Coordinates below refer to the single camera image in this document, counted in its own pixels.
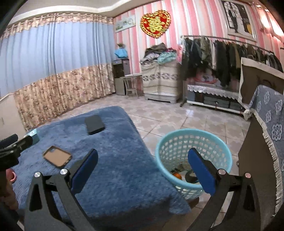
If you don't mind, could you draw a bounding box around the light blue tissue box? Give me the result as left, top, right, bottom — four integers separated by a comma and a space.
24, 128, 39, 145

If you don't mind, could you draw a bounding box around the blue and floral curtain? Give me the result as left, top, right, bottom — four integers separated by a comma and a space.
1, 13, 115, 130

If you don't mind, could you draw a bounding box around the brown phone case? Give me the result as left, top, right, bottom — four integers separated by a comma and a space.
43, 146, 72, 168

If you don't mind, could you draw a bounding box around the dark water dispenser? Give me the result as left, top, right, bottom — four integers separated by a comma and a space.
112, 59, 130, 96

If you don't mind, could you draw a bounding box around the blue wrapped potted plant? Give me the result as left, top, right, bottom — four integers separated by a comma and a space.
114, 43, 128, 59

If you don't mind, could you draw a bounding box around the beige edged dark panel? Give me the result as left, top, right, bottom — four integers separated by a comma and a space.
238, 57, 283, 109

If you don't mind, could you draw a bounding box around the red heart wall decoration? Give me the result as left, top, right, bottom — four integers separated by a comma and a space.
140, 10, 171, 39

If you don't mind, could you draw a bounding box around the clothes rack with clothes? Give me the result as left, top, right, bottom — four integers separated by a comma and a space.
180, 36, 283, 87

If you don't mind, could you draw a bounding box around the patterned covered cabinet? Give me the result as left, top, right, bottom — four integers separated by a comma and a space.
141, 61, 182, 103

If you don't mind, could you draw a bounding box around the blue plush table cover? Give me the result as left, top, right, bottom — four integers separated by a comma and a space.
13, 106, 191, 230

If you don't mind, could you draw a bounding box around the brown sofa side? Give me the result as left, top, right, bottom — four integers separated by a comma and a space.
238, 116, 276, 230

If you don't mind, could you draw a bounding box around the pile of folded clothes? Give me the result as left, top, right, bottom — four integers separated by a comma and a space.
140, 43, 177, 65

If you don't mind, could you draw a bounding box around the small metal folding table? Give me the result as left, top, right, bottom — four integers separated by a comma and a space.
122, 74, 143, 98

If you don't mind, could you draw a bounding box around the framed wedding photo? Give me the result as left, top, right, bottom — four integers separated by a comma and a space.
220, 1, 256, 41

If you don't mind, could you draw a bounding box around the framed landscape picture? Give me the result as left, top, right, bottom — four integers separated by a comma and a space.
114, 15, 136, 33

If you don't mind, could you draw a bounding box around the orange tangerine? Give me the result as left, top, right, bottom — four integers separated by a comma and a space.
173, 172, 182, 180

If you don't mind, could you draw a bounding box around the person's left hand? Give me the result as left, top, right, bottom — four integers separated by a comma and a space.
1, 168, 18, 210

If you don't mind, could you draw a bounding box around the black mesh sleeve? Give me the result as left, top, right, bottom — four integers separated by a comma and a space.
184, 169, 199, 184

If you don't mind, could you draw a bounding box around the low tv stand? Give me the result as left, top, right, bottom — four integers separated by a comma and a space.
186, 84, 245, 115

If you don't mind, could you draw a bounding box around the blue floral fringed cover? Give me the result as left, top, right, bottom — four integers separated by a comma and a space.
244, 85, 283, 214

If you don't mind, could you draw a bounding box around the turquoise plastic laundry basket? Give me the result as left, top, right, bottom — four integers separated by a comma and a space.
155, 128, 233, 200

